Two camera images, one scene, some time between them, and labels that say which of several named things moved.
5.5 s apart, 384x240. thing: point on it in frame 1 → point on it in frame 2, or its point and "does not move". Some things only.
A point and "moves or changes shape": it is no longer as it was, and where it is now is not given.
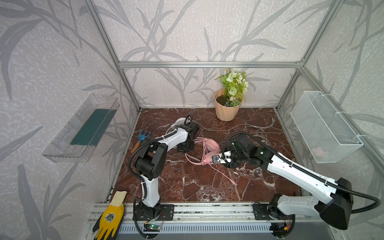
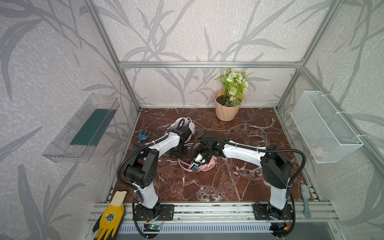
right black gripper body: (229, 156) → (202, 154)
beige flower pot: (223, 112) does not move
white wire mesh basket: (329, 136) does not move
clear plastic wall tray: (75, 142) does not move
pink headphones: (210, 147) moves or changes shape
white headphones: (179, 121) does not move
